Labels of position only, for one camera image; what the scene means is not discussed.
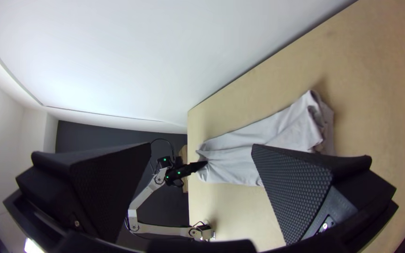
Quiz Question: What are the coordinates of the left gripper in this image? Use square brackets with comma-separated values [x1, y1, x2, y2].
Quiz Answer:
[171, 160, 209, 180]

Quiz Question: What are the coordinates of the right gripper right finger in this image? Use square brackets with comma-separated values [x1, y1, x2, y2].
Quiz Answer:
[251, 143, 397, 246]

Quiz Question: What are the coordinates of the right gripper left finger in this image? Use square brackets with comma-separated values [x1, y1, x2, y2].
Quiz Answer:
[15, 141, 152, 244]

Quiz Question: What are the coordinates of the grey t-shirt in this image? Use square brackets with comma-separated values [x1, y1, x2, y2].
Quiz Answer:
[195, 89, 335, 187]

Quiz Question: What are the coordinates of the black cable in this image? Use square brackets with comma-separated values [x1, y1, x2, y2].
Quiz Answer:
[149, 138, 176, 159]

